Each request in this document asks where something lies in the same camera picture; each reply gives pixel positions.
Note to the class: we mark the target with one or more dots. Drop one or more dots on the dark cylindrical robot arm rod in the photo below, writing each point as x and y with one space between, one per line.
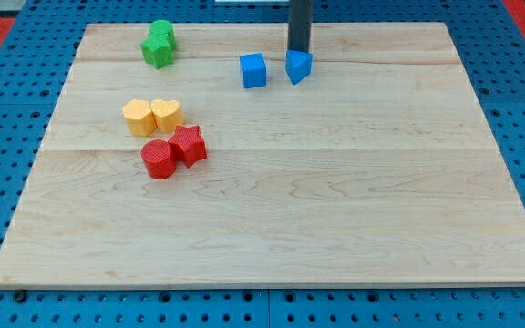
299 25

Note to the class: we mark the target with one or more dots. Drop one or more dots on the yellow heart block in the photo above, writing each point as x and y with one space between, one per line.
168 114

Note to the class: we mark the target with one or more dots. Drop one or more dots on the red star block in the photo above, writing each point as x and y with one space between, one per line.
188 145

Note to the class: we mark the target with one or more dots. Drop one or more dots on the blue cube block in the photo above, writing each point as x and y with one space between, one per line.
253 70

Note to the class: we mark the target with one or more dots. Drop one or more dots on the blue triangular block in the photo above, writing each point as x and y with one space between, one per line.
298 65

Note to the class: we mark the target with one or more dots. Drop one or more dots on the red cylinder block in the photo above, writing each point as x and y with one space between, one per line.
158 158

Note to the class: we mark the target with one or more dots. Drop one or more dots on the light wooden board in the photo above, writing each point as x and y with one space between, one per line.
379 170

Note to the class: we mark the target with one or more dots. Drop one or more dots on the yellow hexagon block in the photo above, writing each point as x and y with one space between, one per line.
139 117

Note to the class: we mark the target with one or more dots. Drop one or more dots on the green star block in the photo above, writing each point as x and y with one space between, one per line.
157 51

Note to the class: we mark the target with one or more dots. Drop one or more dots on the green cylinder block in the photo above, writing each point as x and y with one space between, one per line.
163 30

